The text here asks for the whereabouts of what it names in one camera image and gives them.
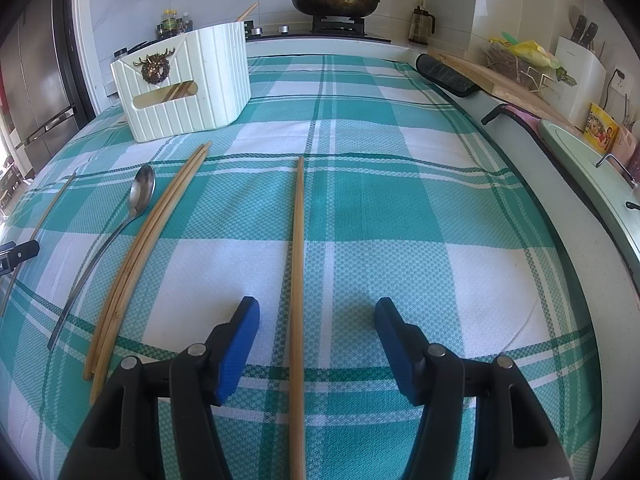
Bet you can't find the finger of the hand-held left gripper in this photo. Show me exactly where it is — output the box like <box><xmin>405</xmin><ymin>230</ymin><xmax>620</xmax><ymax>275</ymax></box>
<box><xmin>0</xmin><ymin>240</ymin><xmax>40</xmax><ymax>275</ymax></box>

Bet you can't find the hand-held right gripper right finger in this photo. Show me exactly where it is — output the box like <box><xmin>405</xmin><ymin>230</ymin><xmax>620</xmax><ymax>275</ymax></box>
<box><xmin>374</xmin><ymin>296</ymin><xmax>573</xmax><ymax>480</ymax></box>

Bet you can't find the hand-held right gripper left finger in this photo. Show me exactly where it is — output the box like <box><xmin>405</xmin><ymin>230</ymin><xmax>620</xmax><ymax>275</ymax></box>
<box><xmin>57</xmin><ymin>296</ymin><xmax>262</xmax><ymax>480</ymax></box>

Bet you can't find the steel spoon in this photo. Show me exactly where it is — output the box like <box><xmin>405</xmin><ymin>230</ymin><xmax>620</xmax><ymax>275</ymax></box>
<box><xmin>47</xmin><ymin>164</ymin><xmax>157</xmax><ymax>352</ymax></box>

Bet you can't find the cream ribbed utensil holder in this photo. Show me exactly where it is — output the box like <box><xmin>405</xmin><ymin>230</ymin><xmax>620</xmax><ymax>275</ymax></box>
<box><xmin>110</xmin><ymin>22</ymin><xmax>252</xmax><ymax>143</ymax></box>

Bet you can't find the grey steel refrigerator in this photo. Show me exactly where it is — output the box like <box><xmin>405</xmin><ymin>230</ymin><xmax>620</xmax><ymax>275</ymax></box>
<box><xmin>0</xmin><ymin>0</ymin><xmax>88</xmax><ymax>176</ymax></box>

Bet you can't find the pale green appliance lid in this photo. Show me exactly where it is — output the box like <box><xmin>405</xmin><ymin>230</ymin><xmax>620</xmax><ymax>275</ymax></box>
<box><xmin>539</xmin><ymin>119</ymin><xmax>640</xmax><ymax>266</ymax></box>

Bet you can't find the pink pot mat black trim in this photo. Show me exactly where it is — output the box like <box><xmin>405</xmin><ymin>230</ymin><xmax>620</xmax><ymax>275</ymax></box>
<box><xmin>481</xmin><ymin>102</ymin><xmax>546</xmax><ymax>133</ymax></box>

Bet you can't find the black cushion pad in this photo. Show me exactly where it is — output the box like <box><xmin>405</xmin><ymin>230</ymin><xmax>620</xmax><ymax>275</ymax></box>
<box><xmin>416</xmin><ymin>53</ymin><xmax>480</xmax><ymax>97</ymax></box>

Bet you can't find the wooden cutting board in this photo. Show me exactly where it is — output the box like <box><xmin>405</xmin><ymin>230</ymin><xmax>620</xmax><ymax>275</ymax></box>
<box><xmin>427</xmin><ymin>49</ymin><xmax>576</xmax><ymax>126</ymax></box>

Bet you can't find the yellow printed packet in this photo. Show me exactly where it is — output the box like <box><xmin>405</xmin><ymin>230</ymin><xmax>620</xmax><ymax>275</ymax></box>
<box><xmin>584</xmin><ymin>103</ymin><xmax>621</xmax><ymax>153</ymax></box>

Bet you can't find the pink cup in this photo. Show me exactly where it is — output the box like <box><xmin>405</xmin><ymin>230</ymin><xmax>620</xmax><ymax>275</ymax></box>
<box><xmin>612</xmin><ymin>130</ymin><xmax>640</xmax><ymax>161</ymax></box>

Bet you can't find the yellow green plastic bag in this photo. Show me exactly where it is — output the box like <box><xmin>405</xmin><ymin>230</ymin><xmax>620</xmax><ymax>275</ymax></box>
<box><xmin>490</xmin><ymin>35</ymin><xmax>561</xmax><ymax>68</ymax></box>

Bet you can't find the white knife block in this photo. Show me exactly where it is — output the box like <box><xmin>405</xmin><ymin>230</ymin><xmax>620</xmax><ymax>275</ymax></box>
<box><xmin>552</xmin><ymin>35</ymin><xmax>608</xmax><ymax>118</ymax></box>

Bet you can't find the black glass gas stove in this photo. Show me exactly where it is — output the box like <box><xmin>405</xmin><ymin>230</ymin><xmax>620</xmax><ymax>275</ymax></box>
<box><xmin>245</xmin><ymin>16</ymin><xmax>393</xmax><ymax>43</ymax></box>

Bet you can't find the wire basket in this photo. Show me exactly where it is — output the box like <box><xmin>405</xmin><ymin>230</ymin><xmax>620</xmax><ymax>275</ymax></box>
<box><xmin>482</xmin><ymin>42</ymin><xmax>561</xmax><ymax>93</ymax></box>

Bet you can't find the glass pitcher dark handle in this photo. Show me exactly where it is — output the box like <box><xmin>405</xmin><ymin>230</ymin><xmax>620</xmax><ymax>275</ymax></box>
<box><xmin>409</xmin><ymin>0</ymin><xmax>437</xmax><ymax>44</ymax></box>

